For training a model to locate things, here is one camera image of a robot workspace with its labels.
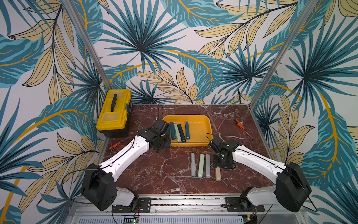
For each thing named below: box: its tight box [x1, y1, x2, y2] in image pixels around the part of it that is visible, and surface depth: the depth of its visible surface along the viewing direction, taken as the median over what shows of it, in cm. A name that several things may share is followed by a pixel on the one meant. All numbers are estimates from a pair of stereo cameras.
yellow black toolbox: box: [96, 89, 132, 139], surface depth 93 cm
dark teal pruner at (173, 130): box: [169, 121, 176, 140], surface depth 103 cm
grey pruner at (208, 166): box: [205, 154, 211, 179], surface depth 85 cm
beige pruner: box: [215, 166, 222, 182], surface depth 83 cm
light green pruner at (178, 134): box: [173, 123, 183, 143], surface depth 100 cm
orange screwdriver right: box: [234, 119, 254, 140], surface depth 109 cm
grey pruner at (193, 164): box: [191, 152, 197, 177], surface depth 86 cm
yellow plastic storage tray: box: [162, 114, 214, 147], surface depth 103 cm
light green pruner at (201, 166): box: [197, 154, 205, 178], surface depth 86 cm
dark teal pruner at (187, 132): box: [185, 121, 191, 140], surface depth 100 cm
